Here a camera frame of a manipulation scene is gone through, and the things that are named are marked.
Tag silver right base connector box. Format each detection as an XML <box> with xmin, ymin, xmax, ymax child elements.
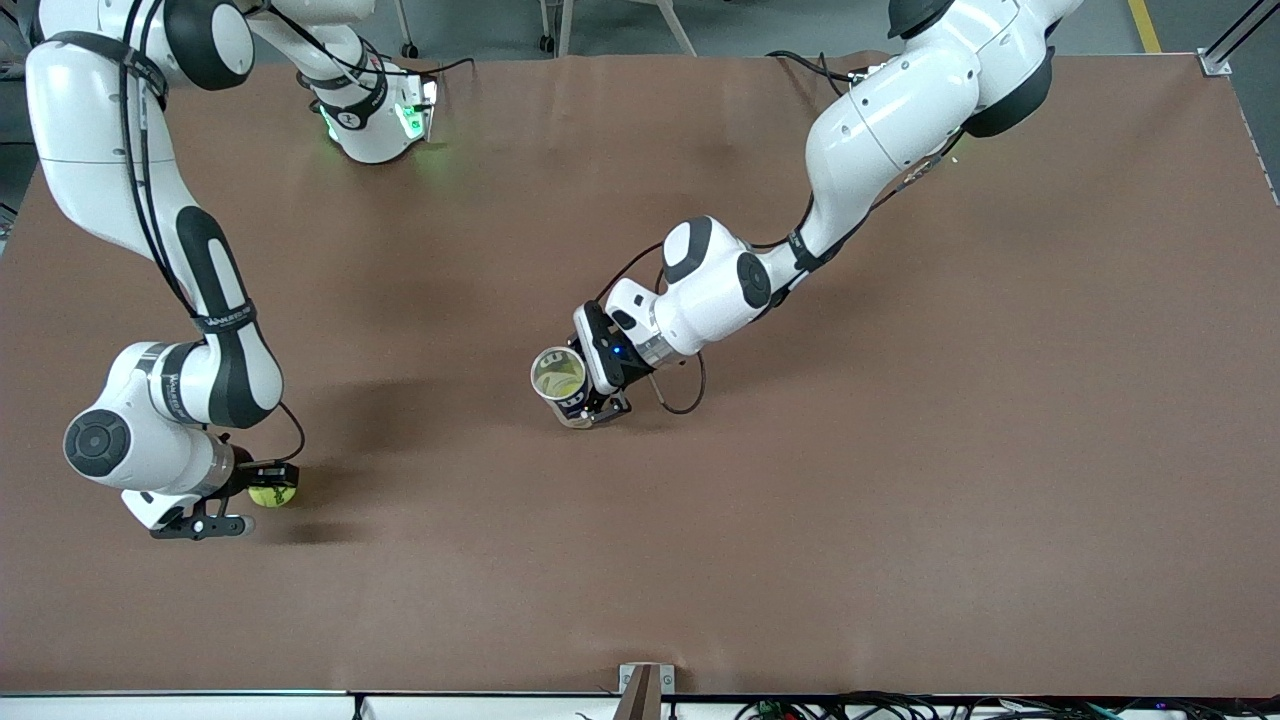
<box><xmin>398</xmin><ymin>72</ymin><xmax>441</xmax><ymax>143</ymax></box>

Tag aluminium frame profile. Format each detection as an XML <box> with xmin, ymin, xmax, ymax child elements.
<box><xmin>1198</xmin><ymin>0</ymin><xmax>1280</xmax><ymax>78</ymax></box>

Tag clear tennis ball can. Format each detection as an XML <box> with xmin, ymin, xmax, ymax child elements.
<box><xmin>530</xmin><ymin>345</ymin><xmax>606</xmax><ymax>430</ymax></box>

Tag black right base cable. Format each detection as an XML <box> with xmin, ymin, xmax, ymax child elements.
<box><xmin>265</xmin><ymin>0</ymin><xmax>476</xmax><ymax>79</ymax></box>

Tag black cable bundle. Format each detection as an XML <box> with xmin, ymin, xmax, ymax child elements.
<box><xmin>735</xmin><ymin>690</ymin><xmax>1280</xmax><ymax>720</ymax></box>

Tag black base cable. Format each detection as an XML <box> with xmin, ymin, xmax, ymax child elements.
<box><xmin>265</xmin><ymin>0</ymin><xmax>476</xmax><ymax>79</ymax></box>
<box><xmin>768</xmin><ymin>50</ymin><xmax>863</xmax><ymax>96</ymax></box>

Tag brown table cover sheet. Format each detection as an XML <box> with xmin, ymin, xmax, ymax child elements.
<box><xmin>0</xmin><ymin>52</ymin><xmax>1280</xmax><ymax>698</ymax></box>

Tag white table edge rail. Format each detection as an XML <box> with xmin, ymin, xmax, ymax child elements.
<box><xmin>0</xmin><ymin>690</ymin><xmax>1280</xmax><ymax>720</ymax></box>

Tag black left base cable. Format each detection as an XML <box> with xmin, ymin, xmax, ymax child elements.
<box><xmin>768</xmin><ymin>50</ymin><xmax>863</xmax><ymax>96</ymax></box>

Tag grey camera post bracket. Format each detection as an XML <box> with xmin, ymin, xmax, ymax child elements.
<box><xmin>618</xmin><ymin>663</ymin><xmax>676</xmax><ymax>720</ymax></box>

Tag white stand legs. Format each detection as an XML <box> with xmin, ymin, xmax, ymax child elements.
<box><xmin>540</xmin><ymin>0</ymin><xmax>701</xmax><ymax>58</ymax></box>

